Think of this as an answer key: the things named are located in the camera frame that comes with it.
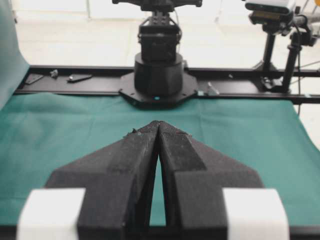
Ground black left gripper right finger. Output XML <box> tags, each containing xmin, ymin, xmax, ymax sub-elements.
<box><xmin>157</xmin><ymin>120</ymin><xmax>291</xmax><ymax>240</ymax></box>

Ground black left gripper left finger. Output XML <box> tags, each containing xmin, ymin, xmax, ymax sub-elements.
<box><xmin>16</xmin><ymin>120</ymin><xmax>160</xmax><ymax>240</ymax></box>

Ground green table cloth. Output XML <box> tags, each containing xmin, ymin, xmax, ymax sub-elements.
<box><xmin>0</xmin><ymin>93</ymin><xmax>320</xmax><ymax>226</ymax></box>

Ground black flat tool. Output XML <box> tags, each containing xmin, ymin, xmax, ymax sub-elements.
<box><xmin>66</xmin><ymin>74</ymin><xmax>93</xmax><ymax>84</ymax></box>

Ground small metal bolt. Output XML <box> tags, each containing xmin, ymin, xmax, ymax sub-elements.
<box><xmin>49</xmin><ymin>69</ymin><xmax>59</xmax><ymax>79</ymax></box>

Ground teal backdrop sheet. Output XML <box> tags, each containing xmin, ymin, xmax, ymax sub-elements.
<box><xmin>0</xmin><ymin>0</ymin><xmax>30</xmax><ymax>108</ymax></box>

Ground small metal corner bracket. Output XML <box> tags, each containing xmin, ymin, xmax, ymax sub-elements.
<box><xmin>207</xmin><ymin>81</ymin><xmax>220</xmax><ymax>96</ymax></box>

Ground black aluminium rail frame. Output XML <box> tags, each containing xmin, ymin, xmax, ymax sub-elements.
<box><xmin>14</xmin><ymin>65</ymin><xmax>320</xmax><ymax>108</ymax></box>

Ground black camera stand post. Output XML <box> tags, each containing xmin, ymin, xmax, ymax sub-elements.
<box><xmin>252</xmin><ymin>32</ymin><xmax>277</xmax><ymax>73</ymax></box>

